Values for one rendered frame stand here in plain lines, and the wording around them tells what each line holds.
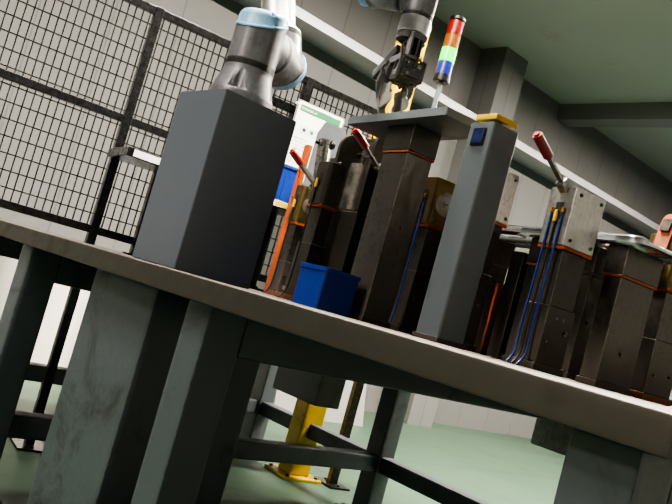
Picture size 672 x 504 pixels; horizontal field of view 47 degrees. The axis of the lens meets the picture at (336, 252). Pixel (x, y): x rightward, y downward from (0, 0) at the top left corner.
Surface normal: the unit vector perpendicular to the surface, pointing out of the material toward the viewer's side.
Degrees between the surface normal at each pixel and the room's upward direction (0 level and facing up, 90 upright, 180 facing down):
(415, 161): 90
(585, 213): 90
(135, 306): 90
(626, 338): 90
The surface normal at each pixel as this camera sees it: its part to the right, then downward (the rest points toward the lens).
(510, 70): 0.65, 0.12
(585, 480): -0.72, -0.25
